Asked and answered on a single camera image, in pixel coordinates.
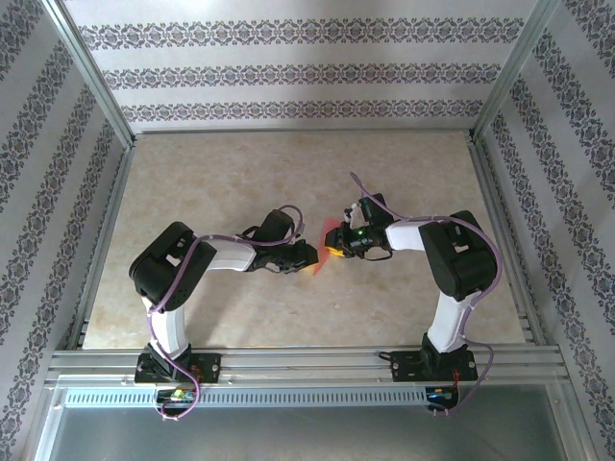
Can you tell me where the pink paper sheet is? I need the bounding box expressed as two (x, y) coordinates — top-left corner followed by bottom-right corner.
(311, 218), (340, 278)

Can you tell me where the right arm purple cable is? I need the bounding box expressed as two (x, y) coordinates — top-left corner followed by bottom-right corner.
(349, 172), (504, 417)

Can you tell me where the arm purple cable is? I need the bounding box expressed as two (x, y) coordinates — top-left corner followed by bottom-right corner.
(349, 172), (504, 417)
(146, 205), (308, 423)

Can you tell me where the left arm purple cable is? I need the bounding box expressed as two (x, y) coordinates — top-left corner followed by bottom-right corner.
(146, 205), (308, 423)

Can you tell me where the long aluminium mounting rail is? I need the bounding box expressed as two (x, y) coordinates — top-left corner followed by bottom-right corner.
(45, 346), (571, 386)

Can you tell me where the thin aluminium rail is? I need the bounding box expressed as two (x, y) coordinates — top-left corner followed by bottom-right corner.
(132, 125), (475, 138)

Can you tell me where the slotted grey cable duct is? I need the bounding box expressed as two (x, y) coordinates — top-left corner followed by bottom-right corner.
(61, 387), (430, 409)

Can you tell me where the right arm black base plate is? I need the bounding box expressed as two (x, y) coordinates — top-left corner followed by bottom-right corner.
(389, 350), (478, 384)

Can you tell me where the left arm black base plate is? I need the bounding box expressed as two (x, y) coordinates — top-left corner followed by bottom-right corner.
(134, 352), (223, 385)

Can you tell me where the aluminium side rail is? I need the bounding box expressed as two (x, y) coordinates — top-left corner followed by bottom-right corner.
(468, 133), (547, 347)
(66, 143), (136, 352)

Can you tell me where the aluminium frame post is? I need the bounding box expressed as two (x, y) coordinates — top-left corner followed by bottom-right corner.
(40, 0), (136, 150)
(470, 0), (564, 144)

